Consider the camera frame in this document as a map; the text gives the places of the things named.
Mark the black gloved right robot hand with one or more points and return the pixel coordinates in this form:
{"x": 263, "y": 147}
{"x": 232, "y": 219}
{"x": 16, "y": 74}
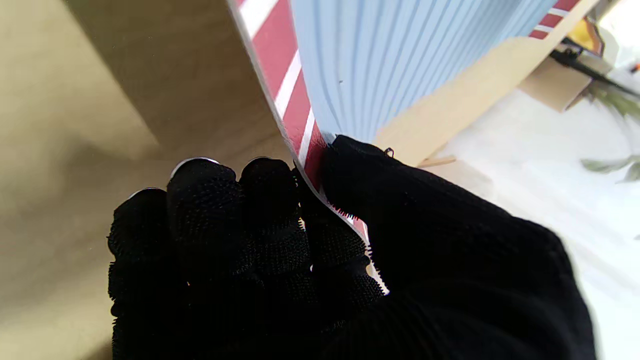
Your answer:
{"x": 450, "y": 280}

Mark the blue striped mouse pad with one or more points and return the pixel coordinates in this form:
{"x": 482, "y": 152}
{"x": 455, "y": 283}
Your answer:
{"x": 390, "y": 60}

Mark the green plant in beige pot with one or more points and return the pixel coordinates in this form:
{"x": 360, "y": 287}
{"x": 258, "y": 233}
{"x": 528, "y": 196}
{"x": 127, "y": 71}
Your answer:
{"x": 612, "y": 165}

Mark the black tripod stand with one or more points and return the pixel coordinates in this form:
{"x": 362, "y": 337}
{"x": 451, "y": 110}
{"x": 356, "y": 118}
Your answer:
{"x": 590, "y": 70}

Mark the yellow object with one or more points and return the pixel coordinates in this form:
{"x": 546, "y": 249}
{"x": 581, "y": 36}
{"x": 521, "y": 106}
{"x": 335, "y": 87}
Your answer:
{"x": 585, "y": 35}

